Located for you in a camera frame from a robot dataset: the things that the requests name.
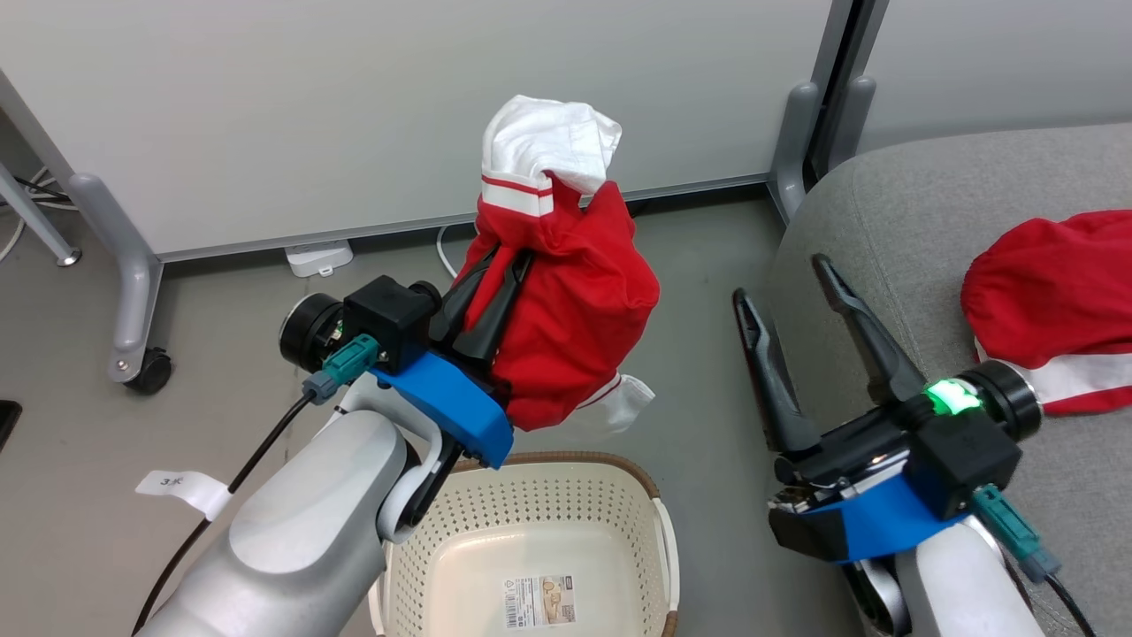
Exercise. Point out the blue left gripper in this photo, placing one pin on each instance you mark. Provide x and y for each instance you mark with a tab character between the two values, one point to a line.
451	402

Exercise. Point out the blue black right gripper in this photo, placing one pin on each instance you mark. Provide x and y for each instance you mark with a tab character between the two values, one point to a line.
849	504

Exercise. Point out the red white-trimmed garment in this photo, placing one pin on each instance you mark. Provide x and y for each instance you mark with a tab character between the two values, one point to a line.
575	310
1052	292

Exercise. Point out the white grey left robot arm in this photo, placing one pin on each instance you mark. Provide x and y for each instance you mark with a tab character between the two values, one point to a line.
309	513

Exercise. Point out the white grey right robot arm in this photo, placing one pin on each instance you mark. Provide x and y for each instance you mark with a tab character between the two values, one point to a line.
955	584

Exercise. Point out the grey fabric sofa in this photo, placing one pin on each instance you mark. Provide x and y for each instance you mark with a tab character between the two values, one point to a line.
929	221

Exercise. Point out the white power strip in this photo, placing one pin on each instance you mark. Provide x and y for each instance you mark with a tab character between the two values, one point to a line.
320	257

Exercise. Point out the short grey partition leg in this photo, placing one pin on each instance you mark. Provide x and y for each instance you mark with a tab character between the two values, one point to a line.
851	119
791	150

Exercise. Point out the white perforated laundry basket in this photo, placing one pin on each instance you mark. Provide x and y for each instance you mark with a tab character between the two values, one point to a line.
548	522

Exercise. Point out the large white partition panel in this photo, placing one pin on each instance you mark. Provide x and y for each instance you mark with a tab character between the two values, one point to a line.
309	106

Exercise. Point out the printed basket label sticker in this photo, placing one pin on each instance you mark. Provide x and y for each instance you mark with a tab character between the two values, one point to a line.
539	602

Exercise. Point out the black caster wheel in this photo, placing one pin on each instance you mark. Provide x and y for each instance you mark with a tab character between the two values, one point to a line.
150	372

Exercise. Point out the grey partition leg with caster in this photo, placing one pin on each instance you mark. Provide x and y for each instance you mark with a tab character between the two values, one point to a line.
133	274

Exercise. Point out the narrow white partition panel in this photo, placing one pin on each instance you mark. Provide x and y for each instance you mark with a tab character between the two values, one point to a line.
999	62

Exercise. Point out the grey metal table leg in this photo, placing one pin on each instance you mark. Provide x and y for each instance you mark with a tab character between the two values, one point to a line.
40	226

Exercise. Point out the flat black device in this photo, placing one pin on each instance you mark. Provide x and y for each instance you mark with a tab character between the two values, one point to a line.
7	423

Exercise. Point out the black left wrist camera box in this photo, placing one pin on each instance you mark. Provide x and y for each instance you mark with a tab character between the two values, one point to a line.
389	318

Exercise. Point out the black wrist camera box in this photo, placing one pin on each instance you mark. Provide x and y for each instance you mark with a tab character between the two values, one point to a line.
389	318
964	460

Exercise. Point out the teal left camera connector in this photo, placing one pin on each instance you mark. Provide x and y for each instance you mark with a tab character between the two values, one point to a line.
345	364

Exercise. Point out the teal camera connector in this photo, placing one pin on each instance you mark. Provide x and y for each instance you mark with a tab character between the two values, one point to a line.
1017	535
345	364

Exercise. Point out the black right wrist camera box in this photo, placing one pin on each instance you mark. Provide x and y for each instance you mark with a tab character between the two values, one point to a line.
964	460

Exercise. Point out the teal right camera connector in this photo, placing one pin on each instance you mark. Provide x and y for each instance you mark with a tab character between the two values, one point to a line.
1017	535

